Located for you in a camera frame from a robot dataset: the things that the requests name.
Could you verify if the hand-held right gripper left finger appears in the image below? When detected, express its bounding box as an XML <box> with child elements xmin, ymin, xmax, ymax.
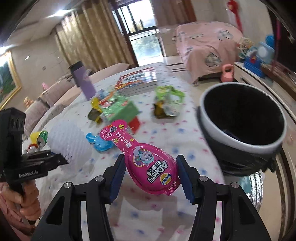
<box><xmin>31</xmin><ymin>153</ymin><xmax>127</xmax><ymax>241</ymax></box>

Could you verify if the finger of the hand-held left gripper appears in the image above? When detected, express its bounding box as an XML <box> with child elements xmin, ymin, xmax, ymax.
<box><xmin>22</xmin><ymin>149</ymin><xmax>55</xmax><ymax>161</ymax></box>
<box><xmin>30</xmin><ymin>155</ymin><xmax>70</xmax><ymax>172</ymax></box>

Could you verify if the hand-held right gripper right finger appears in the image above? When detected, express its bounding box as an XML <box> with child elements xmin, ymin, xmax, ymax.
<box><xmin>176</xmin><ymin>155</ymin><xmax>272</xmax><ymax>241</ymax></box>

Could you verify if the white foam net sleeve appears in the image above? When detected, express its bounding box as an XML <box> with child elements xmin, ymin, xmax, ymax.
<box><xmin>50</xmin><ymin>119</ymin><xmax>93</xmax><ymax>164</ymax></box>

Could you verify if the pink snack package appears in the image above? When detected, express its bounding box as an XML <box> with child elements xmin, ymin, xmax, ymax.
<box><xmin>99</xmin><ymin>119</ymin><xmax>181</xmax><ymax>195</ymax></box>

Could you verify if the white round bin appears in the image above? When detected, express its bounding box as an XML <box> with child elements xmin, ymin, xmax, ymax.
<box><xmin>199</xmin><ymin>83</ymin><xmax>287</xmax><ymax>156</ymax></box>

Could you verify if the person's left forearm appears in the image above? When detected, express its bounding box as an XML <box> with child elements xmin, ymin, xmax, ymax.
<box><xmin>0</xmin><ymin>183</ymin><xmax>19</xmax><ymax>209</ymax></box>

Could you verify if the person's left hand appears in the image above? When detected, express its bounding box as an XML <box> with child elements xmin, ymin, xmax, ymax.
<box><xmin>13</xmin><ymin>179</ymin><xmax>41</xmax><ymax>232</ymax></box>

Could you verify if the striped pink pillow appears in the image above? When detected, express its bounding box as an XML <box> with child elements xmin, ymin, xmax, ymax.
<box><xmin>24</xmin><ymin>101</ymin><xmax>50</xmax><ymax>137</ymax></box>
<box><xmin>43</xmin><ymin>80</ymin><xmax>77</xmax><ymax>102</ymax></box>

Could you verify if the blue plastic wrapper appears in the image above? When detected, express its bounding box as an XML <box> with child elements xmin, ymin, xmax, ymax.
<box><xmin>86</xmin><ymin>132</ymin><xmax>114</xmax><ymax>152</ymax></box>

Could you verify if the gold framed painting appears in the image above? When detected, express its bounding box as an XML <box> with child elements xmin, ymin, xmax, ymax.
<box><xmin>0</xmin><ymin>52</ymin><xmax>22</xmax><ymax>107</ymax></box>

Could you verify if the red packet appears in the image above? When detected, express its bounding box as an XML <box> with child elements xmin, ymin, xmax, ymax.
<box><xmin>128</xmin><ymin>117</ymin><xmax>141</xmax><ymax>133</ymax></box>

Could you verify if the yellow green wrapper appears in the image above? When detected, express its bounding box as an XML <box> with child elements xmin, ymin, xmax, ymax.
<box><xmin>88</xmin><ymin>97</ymin><xmax>104</xmax><ymax>122</ymax></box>

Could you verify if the beige sofa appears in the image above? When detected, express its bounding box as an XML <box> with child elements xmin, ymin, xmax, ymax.
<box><xmin>23</xmin><ymin>62</ymin><xmax>130</xmax><ymax>139</ymax></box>

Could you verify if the green paper box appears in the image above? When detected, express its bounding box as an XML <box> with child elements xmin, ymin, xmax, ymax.
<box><xmin>102</xmin><ymin>96</ymin><xmax>140</xmax><ymax>122</ymax></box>

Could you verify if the green and brown snack wrapper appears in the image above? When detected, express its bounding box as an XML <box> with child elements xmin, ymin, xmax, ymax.
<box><xmin>153</xmin><ymin>85</ymin><xmax>185</xmax><ymax>119</ymax></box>

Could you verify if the purple water bottle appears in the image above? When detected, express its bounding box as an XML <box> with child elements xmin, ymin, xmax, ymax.
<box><xmin>69</xmin><ymin>61</ymin><xmax>96</xmax><ymax>100</ymax></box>

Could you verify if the red and blue snack wrapper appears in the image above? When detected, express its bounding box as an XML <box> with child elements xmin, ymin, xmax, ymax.
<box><xmin>96</xmin><ymin>89</ymin><xmax>118</xmax><ymax>105</ymax></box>

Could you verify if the colourful picture book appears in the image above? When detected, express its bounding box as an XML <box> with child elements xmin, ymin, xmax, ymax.
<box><xmin>117</xmin><ymin>79</ymin><xmax>159</xmax><ymax>96</ymax></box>
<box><xmin>115</xmin><ymin>67</ymin><xmax>158</xmax><ymax>88</ymax></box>

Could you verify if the pink kettlebell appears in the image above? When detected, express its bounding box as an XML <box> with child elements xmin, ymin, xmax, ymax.
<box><xmin>220</xmin><ymin>64</ymin><xmax>235</xmax><ymax>82</ymax></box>

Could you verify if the gold patterned curtain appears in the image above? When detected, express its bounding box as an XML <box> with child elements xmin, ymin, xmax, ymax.
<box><xmin>55</xmin><ymin>0</ymin><xmax>137</xmax><ymax>70</ymax></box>

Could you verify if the pink heart-print furniture cover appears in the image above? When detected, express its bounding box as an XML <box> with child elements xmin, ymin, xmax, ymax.
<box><xmin>173</xmin><ymin>21</ymin><xmax>244</xmax><ymax>85</ymax></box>

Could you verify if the blue toy machine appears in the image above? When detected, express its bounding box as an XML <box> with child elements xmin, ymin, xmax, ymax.
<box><xmin>244</xmin><ymin>51</ymin><xmax>265</xmax><ymax>78</ymax></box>

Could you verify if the wooden glass balcony door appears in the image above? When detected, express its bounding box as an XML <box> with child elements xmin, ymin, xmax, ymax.
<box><xmin>111</xmin><ymin>0</ymin><xmax>167</xmax><ymax>67</ymax></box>

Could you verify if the toy ferris wheel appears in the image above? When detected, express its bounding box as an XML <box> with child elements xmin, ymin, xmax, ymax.
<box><xmin>238</xmin><ymin>37</ymin><xmax>252</xmax><ymax>58</ymax></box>

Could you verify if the light blue square toy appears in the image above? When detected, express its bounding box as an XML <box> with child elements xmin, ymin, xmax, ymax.
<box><xmin>258</xmin><ymin>42</ymin><xmax>275</xmax><ymax>62</ymax></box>

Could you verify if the red hanging decoration string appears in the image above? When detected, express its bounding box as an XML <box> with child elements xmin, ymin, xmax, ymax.
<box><xmin>228</xmin><ymin>0</ymin><xmax>243</xmax><ymax>33</ymax></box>

